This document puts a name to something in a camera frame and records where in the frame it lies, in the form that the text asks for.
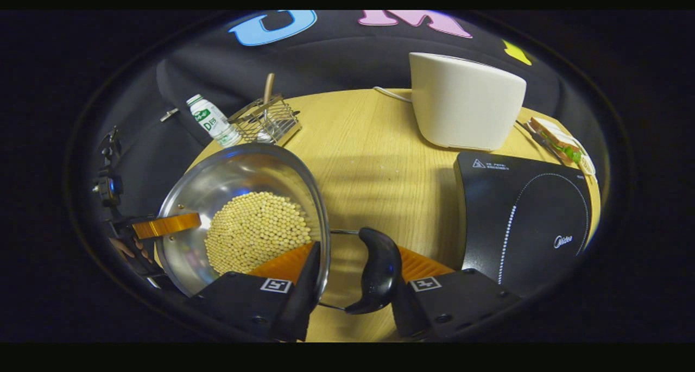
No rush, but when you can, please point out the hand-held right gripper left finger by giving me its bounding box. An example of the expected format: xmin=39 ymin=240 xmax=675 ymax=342
xmin=187 ymin=242 xmax=322 ymax=341

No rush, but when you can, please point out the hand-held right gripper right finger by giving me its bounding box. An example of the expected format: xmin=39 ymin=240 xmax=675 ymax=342
xmin=391 ymin=245 xmax=522 ymax=340

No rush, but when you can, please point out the black induction cooktop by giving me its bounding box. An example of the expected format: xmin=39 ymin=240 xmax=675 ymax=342
xmin=453 ymin=151 xmax=592 ymax=299

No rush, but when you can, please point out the steel pot with black handles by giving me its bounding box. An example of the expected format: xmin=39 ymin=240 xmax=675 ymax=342
xmin=155 ymin=143 xmax=403 ymax=316

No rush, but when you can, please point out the heap of soybeans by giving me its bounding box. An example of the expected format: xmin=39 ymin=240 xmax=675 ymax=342
xmin=204 ymin=192 xmax=313 ymax=275

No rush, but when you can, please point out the white bottle with green label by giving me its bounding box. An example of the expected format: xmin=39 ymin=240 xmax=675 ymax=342
xmin=186 ymin=94 xmax=243 ymax=148

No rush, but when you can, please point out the white sandwich plate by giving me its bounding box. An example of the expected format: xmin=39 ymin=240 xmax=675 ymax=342
xmin=524 ymin=119 xmax=597 ymax=177

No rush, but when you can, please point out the white toaster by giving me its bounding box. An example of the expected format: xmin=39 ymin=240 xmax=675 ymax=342
xmin=408 ymin=52 xmax=527 ymax=152

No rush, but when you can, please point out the black mount stand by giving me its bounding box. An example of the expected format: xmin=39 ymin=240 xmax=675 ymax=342
xmin=92 ymin=127 xmax=124 ymax=220

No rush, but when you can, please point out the small wire basket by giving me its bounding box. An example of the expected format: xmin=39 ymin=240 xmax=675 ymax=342
xmin=228 ymin=93 xmax=302 ymax=146

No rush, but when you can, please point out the white toaster cable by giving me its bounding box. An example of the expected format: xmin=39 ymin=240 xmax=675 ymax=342
xmin=373 ymin=86 xmax=413 ymax=103

